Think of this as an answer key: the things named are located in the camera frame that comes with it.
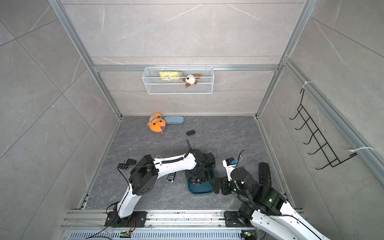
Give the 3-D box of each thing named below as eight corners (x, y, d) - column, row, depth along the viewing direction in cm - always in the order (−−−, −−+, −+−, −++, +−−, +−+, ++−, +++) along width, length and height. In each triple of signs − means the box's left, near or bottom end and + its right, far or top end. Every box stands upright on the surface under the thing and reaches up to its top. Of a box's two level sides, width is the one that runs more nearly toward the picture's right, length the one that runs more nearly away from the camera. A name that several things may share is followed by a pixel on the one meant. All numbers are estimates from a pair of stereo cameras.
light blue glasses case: (164, 123, 116) (163, 121, 114) (165, 118, 120) (164, 116, 118) (183, 123, 116) (183, 121, 114) (184, 118, 120) (184, 116, 118)
